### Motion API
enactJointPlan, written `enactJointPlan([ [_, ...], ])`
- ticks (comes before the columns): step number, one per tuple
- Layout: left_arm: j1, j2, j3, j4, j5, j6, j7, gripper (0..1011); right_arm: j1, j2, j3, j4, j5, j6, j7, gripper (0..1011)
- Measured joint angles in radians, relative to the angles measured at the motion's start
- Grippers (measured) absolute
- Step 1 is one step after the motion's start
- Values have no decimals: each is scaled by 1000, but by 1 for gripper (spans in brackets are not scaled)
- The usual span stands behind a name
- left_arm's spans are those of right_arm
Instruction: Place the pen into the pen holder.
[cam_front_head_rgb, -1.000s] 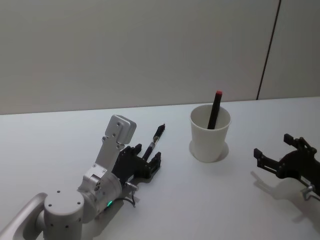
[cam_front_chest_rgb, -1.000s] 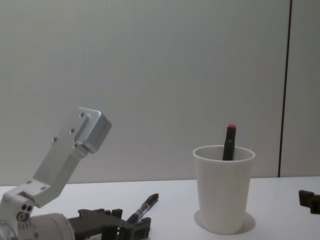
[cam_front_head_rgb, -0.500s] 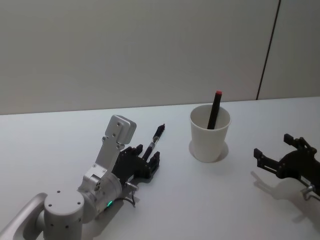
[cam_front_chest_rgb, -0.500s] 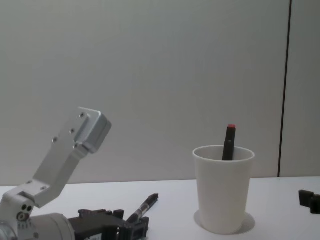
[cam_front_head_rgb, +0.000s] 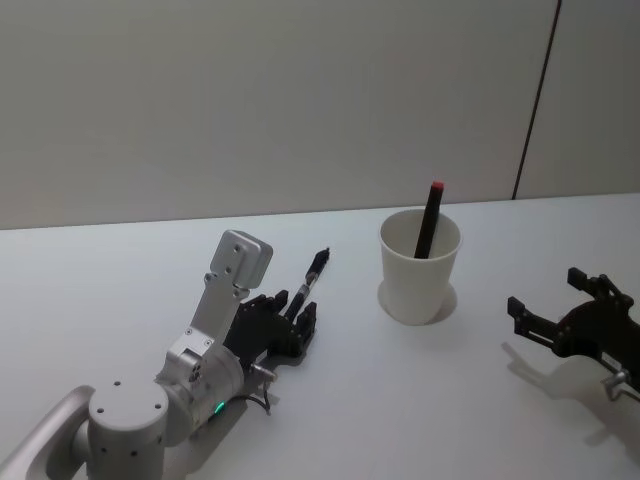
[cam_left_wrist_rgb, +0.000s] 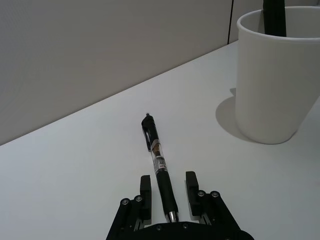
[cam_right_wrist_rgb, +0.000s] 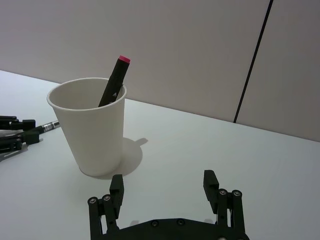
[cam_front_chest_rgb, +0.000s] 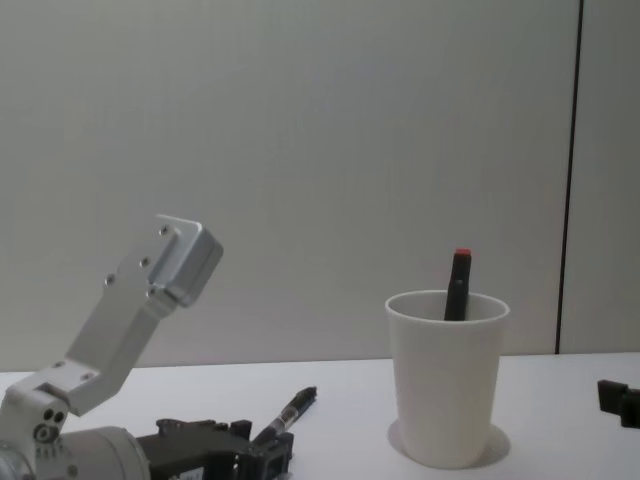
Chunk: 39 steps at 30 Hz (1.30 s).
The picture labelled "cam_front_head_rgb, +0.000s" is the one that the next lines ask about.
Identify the black pen with silver band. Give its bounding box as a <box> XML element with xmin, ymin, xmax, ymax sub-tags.
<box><xmin>283</xmin><ymin>245</ymin><xmax>332</xmax><ymax>321</ymax></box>

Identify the gripper cable with plug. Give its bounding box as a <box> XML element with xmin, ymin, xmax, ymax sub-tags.
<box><xmin>251</xmin><ymin>363</ymin><xmax>282</xmax><ymax>417</ymax></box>
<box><xmin>601</xmin><ymin>368</ymin><xmax>640</xmax><ymax>402</ymax></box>

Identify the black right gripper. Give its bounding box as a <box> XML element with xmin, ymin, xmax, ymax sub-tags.
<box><xmin>506</xmin><ymin>266</ymin><xmax>640</xmax><ymax>382</ymax></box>

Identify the left gripper cable with plug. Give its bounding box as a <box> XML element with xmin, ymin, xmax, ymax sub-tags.
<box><xmin>251</xmin><ymin>363</ymin><xmax>282</xmax><ymax>417</ymax></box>

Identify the black pen with red cap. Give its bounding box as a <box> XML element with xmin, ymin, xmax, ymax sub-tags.
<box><xmin>413</xmin><ymin>178</ymin><xmax>446</xmax><ymax>260</ymax></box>

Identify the white paper cup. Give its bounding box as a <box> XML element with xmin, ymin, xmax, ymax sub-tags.
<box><xmin>377</xmin><ymin>209</ymin><xmax>463</xmax><ymax>327</ymax></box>

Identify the right gripper cable with plug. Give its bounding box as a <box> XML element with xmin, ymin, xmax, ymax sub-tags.
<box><xmin>601</xmin><ymin>368</ymin><xmax>640</xmax><ymax>402</ymax></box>

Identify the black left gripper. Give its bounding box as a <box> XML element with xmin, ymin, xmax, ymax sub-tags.
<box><xmin>222</xmin><ymin>289</ymin><xmax>320</xmax><ymax>370</ymax></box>

